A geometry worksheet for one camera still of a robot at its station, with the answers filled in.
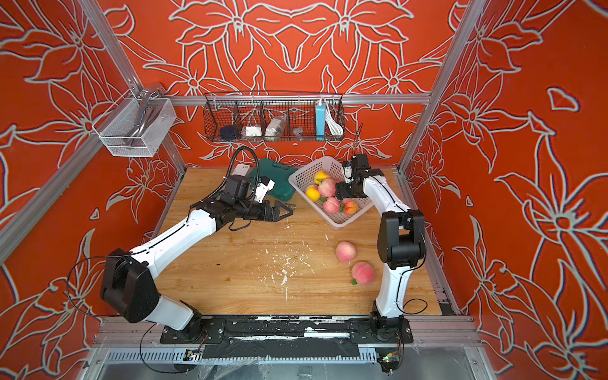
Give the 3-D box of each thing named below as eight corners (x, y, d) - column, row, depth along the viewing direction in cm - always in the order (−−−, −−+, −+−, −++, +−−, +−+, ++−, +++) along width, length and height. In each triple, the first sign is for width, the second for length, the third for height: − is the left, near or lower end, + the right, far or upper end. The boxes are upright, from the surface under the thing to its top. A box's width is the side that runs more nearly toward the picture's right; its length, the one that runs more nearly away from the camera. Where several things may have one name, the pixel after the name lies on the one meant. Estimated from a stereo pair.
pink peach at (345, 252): (336, 263, 89) (338, 257, 85) (335, 247, 94) (336, 241, 89) (354, 263, 89) (356, 257, 85) (351, 247, 94) (354, 241, 89)
